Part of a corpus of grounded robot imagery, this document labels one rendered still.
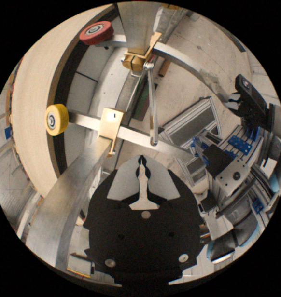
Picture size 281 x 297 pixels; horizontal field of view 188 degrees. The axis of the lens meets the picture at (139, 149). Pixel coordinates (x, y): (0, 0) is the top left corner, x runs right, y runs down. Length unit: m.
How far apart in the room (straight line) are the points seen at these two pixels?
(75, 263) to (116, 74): 0.74
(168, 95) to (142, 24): 1.03
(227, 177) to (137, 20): 0.43
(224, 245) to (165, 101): 1.27
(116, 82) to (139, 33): 0.34
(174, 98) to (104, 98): 0.87
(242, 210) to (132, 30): 0.59
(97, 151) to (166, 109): 1.01
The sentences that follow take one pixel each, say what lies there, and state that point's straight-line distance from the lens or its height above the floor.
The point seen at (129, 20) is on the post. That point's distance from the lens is 0.16.
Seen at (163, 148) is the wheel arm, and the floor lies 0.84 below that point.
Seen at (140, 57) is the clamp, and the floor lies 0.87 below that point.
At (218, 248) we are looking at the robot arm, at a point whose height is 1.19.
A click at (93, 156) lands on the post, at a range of 0.15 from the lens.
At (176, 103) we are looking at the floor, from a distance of 1.15.
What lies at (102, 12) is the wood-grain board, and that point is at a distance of 0.43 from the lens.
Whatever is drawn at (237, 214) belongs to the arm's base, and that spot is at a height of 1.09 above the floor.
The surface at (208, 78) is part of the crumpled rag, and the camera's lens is 0.28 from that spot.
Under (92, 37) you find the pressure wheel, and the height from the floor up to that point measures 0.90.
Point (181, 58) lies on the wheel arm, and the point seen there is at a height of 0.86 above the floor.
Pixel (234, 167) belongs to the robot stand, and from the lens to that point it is 0.39.
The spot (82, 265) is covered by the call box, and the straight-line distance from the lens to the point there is 0.36.
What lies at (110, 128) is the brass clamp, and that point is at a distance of 0.21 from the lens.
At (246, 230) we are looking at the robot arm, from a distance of 0.51.
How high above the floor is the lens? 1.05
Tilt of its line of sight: 63 degrees down
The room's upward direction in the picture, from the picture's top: 179 degrees clockwise
